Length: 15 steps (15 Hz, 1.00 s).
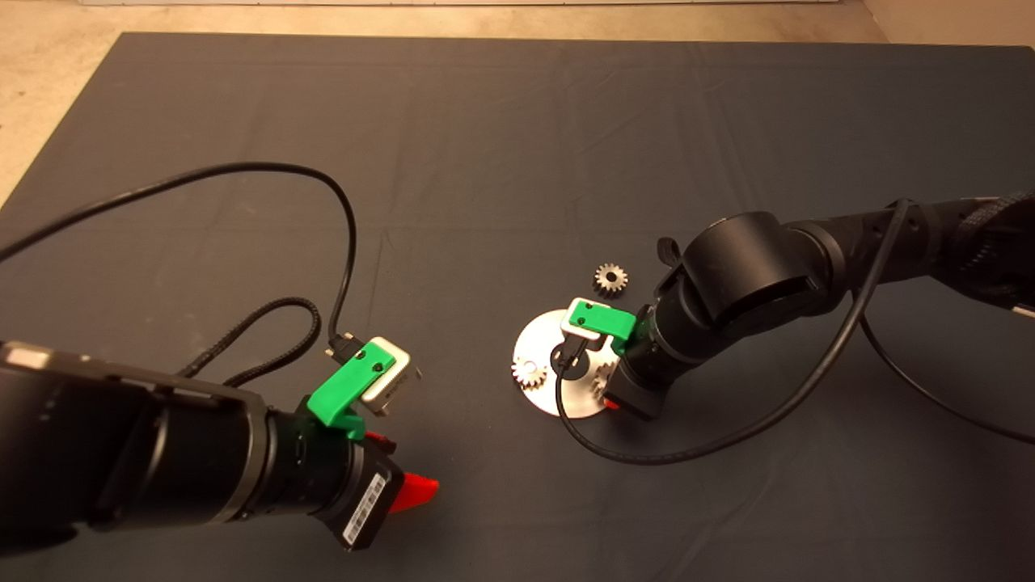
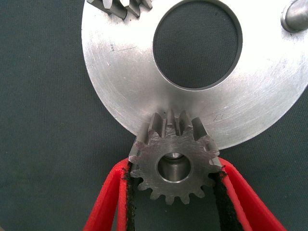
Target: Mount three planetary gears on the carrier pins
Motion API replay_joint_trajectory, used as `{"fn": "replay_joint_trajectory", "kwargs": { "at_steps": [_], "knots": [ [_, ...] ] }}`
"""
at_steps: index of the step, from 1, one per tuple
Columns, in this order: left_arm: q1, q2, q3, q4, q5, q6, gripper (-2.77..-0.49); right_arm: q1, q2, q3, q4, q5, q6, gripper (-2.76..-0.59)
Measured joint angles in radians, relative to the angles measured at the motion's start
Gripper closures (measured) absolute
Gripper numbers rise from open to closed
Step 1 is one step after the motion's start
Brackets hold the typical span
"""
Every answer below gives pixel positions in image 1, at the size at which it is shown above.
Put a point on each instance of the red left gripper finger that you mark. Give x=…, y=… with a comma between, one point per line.
x=382, y=443
x=416, y=493

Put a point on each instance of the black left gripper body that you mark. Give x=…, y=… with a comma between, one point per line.
x=340, y=485

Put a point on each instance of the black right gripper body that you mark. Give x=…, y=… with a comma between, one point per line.
x=647, y=380

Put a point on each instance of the small steel planetary gear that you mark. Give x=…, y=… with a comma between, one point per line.
x=528, y=373
x=602, y=381
x=619, y=284

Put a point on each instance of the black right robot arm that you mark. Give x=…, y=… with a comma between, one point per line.
x=752, y=267

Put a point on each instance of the round metal carrier plate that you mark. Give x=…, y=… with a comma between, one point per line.
x=538, y=339

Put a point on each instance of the dark grey table cloth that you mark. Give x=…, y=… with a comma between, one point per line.
x=566, y=162

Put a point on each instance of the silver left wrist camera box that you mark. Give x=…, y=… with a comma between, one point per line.
x=396, y=386

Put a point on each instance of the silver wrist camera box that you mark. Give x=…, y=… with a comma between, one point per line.
x=396, y=386
x=574, y=309

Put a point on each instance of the green left camera mount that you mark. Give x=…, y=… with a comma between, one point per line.
x=344, y=388

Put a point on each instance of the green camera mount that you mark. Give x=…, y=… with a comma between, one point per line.
x=602, y=322
x=344, y=388

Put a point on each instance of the green right camera mount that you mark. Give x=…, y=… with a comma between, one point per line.
x=602, y=322

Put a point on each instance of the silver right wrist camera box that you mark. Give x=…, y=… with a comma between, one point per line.
x=574, y=309

